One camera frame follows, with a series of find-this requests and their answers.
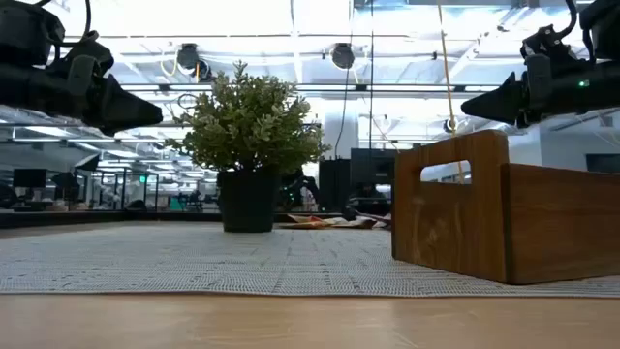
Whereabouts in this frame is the black cabinet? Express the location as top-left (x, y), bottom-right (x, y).
top-left (318, 158), bottom-right (353, 213)

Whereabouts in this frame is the wooden compartment box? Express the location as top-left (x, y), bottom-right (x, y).
top-left (390, 129), bottom-right (620, 286)

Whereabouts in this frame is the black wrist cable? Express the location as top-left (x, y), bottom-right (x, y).
top-left (551, 0), bottom-right (580, 41)
top-left (33, 0), bottom-right (94, 48)

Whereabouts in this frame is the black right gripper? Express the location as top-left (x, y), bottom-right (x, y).
top-left (460, 52), bottom-right (582, 130)

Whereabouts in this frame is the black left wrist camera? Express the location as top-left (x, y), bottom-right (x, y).
top-left (50, 29), bottom-right (116, 78)

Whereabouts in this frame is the black monitor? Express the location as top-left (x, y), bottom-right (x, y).
top-left (13, 168), bottom-right (48, 189)
top-left (351, 147), bottom-right (396, 185)

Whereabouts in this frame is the person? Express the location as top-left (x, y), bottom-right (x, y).
top-left (346, 181), bottom-right (392, 218)

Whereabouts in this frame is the black hanging cable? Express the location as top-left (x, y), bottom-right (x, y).
top-left (368, 0), bottom-right (376, 152)

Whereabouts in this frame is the green artificial plant black pot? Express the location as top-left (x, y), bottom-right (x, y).
top-left (163, 60), bottom-right (333, 234)

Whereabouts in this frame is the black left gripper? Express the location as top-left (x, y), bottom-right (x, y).
top-left (46, 55), bottom-right (165, 138)

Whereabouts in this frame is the black aluminium table frame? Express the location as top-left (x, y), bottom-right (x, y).
top-left (0, 209), bottom-right (350, 230)

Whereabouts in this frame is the yellow hanging cable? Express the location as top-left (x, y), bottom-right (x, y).
top-left (435, 0), bottom-right (466, 184)

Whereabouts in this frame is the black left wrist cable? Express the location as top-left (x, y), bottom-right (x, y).
top-left (33, 0), bottom-right (94, 48)

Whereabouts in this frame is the grey woven placemat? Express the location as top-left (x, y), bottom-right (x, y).
top-left (0, 221), bottom-right (620, 298)

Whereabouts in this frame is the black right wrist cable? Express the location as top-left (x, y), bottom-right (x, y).
top-left (551, 0), bottom-right (580, 41)

